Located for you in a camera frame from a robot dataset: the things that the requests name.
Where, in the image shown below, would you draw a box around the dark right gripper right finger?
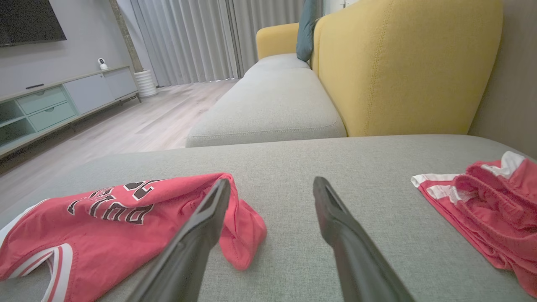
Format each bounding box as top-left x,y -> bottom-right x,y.
313,176 -> 416,302

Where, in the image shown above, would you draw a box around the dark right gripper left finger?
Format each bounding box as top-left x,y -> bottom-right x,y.
126,178 -> 232,302

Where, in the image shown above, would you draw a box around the red Bulls 23 jersey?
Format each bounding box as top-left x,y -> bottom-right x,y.
0,172 -> 267,302

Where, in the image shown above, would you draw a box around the red Bulls 23 shorts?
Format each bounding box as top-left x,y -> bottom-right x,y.
411,151 -> 537,298

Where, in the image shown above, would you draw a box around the large grey sofa chaise cushion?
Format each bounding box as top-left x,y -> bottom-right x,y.
0,134 -> 537,302

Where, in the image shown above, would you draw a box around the white ribbed cylinder appliance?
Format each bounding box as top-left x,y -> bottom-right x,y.
134,69 -> 158,98

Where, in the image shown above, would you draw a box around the pale green TV cabinet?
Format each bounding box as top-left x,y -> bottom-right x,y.
0,65 -> 141,160

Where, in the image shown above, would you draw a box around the yellow sofa backrest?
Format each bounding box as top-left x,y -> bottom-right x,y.
313,0 -> 504,137

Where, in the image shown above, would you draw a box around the short grey sofa seat cushion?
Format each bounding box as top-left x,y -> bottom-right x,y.
245,53 -> 312,77

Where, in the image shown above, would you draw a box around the grey pleated curtain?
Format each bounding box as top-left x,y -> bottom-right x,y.
128,0 -> 308,87

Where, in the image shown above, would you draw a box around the yellow sofa armrest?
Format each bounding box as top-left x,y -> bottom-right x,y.
256,23 -> 301,60

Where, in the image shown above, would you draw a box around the teal throw pillow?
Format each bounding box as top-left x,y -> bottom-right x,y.
296,0 -> 324,62

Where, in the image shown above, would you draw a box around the black wall television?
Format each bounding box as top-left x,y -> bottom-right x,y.
0,0 -> 67,47

